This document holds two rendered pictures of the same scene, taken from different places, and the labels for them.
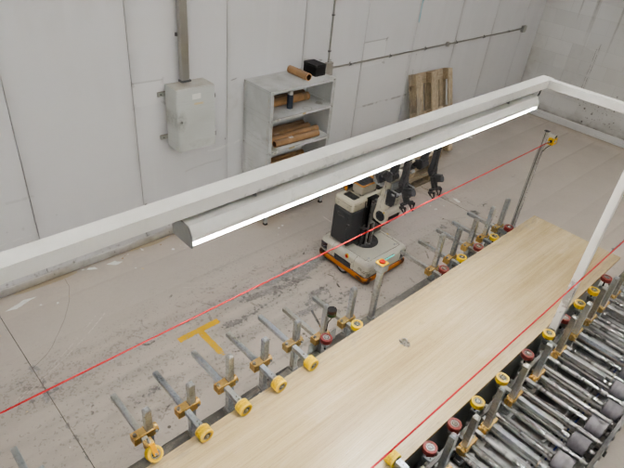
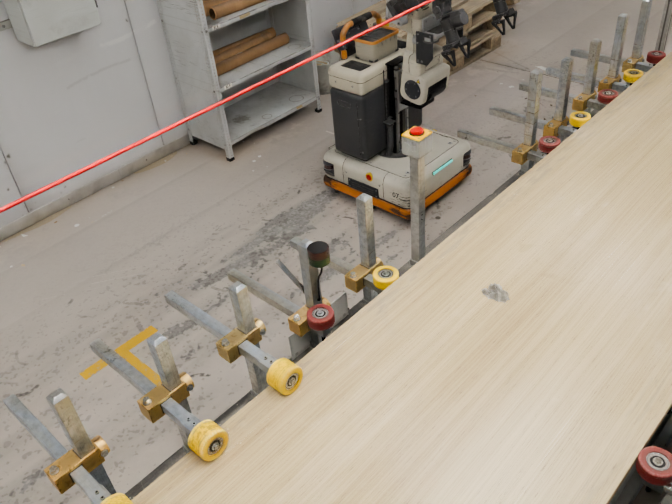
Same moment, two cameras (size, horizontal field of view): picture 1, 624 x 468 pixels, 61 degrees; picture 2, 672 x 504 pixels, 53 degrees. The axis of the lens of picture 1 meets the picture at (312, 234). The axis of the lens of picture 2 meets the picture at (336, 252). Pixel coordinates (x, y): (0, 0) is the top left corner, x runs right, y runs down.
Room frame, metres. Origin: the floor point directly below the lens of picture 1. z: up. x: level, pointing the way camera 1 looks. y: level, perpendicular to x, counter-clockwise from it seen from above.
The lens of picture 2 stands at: (1.03, -0.30, 2.22)
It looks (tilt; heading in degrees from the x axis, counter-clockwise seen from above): 38 degrees down; 3
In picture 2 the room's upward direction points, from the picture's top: 6 degrees counter-clockwise
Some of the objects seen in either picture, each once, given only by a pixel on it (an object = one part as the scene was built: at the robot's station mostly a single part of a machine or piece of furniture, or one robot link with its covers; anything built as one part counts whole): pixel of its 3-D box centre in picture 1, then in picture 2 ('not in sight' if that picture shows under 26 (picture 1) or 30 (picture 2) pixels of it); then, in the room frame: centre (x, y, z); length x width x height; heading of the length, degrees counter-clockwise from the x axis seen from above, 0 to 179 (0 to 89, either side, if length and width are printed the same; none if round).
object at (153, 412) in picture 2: (261, 362); (167, 395); (2.15, 0.21, 0.95); 0.14 x 0.06 x 0.05; 137
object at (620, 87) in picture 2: (472, 233); (589, 80); (4.02, -1.42, 0.82); 0.43 x 0.03 x 0.04; 47
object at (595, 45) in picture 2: (469, 241); (588, 92); (3.80, -1.35, 0.87); 0.04 x 0.04 x 0.48; 47
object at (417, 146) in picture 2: (381, 266); (416, 143); (2.90, -0.50, 1.18); 0.07 x 0.07 x 0.08; 47
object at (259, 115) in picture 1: (286, 146); (239, 20); (5.46, 0.39, 0.78); 0.90 x 0.45 x 1.55; 137
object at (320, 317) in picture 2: (325, 343); (321, 326); (2.46, -0.17, 0.85); 0.08 x 0.08 x 0.11
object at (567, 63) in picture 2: (453, 252); (560, 112); (3.62, -1.18, 0.87); 0.04 x 0.04 x 0.48; 47
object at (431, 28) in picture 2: (398, 191); (438, 34); (4.32, -0.75, 0.99); 0.28 x 0.16 x 0.22; 137
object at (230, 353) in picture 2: (292, 343); (242, 338); (2.33, 0.04, 0.95); 0.14 x 0.06 x 0.05; 137
